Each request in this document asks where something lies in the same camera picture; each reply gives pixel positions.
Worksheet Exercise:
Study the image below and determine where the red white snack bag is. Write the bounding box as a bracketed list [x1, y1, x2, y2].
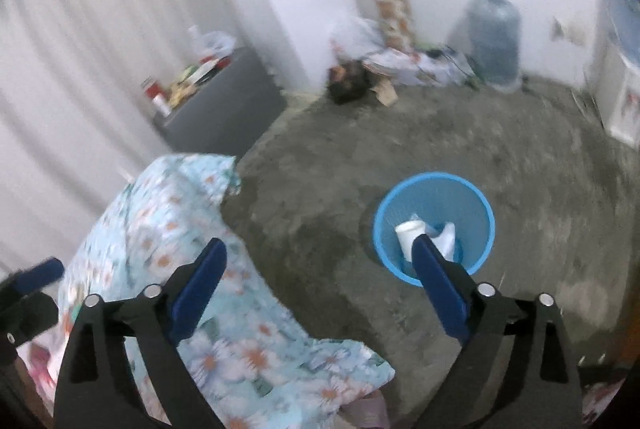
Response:
[395, 214, 456, 262]

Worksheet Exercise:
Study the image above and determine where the blue mesh trash basket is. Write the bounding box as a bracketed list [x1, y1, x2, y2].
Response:
[372, 172, 496, 287]

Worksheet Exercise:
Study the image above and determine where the floral blue bed quilt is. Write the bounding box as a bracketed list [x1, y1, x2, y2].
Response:
[53, 155, 395, 428]

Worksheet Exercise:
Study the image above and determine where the grey bedside cabinet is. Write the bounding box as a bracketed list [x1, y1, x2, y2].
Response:
[153, 48, 286, 158]

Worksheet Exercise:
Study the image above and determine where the white water dispenser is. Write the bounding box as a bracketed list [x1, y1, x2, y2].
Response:
[587, 27, 639, 150]

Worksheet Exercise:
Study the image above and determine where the dark box on floor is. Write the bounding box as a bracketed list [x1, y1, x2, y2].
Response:
[326, 60, 373, 105]

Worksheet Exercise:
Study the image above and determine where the white curtain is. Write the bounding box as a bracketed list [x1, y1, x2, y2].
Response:
[1, 0, 309, 271]

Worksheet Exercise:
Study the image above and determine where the large water jug on floor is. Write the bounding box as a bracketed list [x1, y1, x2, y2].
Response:
[466, 0, 522, 92]

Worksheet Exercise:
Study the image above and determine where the clear plastic bag on cabinet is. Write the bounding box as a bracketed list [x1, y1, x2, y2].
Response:
[188, 26, 236, 60]

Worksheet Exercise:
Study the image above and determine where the water jug on dispenser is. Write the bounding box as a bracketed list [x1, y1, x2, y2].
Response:
[604, 0, 640, 65]

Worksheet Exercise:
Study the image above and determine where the white plastic bag by wall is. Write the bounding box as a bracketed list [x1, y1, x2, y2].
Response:
[330, 16, 385, 60]

